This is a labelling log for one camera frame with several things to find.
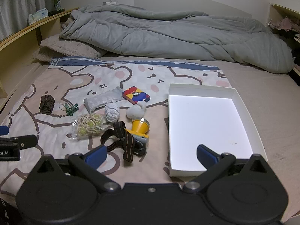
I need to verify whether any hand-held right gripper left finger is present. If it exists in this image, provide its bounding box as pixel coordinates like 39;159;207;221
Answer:
30;145;121;194

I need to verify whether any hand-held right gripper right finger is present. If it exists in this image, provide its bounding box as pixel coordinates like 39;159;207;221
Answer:
183;145;272;193

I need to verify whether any white string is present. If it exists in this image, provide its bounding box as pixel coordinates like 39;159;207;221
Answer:
71;113;106;141

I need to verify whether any white cardboard box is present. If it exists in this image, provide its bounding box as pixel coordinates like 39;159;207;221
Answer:
168;83;269;177

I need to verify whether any bunch of dark hair ties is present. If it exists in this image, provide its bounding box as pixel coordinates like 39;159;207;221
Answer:
39;95;55;115

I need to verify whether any white patterned cloth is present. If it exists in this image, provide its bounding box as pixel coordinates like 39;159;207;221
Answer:
105;100;120;123

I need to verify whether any yellow headlamp with strap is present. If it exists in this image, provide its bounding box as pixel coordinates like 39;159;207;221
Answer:
100;118;150;163

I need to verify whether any clear plastic packet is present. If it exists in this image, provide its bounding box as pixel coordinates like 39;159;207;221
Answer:
84;86;123;113

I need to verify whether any pale grey cloth ball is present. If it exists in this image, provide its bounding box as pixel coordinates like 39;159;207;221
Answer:
126;101;147;119

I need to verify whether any colourful card box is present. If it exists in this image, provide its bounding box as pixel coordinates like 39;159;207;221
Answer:
122;86;151;105

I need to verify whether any bear printed blanket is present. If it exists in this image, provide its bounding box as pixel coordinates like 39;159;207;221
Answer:
0;57;233;203

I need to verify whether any beige bed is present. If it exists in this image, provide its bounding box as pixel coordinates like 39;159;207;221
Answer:
0;52;300;225

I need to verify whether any wooden bedside shelf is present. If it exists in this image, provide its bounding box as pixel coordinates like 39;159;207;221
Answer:
0;7;80;109

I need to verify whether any beige fleece blanket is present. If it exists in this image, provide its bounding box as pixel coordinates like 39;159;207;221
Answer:
33;34;106;62

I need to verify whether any tissue pack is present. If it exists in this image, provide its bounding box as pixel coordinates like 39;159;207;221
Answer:
28;9;49;25

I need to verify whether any pale curtain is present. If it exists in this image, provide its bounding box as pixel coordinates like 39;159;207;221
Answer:
0;0;46;40

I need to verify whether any grey duvet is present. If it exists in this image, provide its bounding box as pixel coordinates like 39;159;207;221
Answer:
59;4;294;74

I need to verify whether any pink crumpled clothing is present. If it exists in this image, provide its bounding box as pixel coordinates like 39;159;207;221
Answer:
268;16;300;32

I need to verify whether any cream open shelf unit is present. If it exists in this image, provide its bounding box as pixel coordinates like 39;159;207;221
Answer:
267;3;300;87

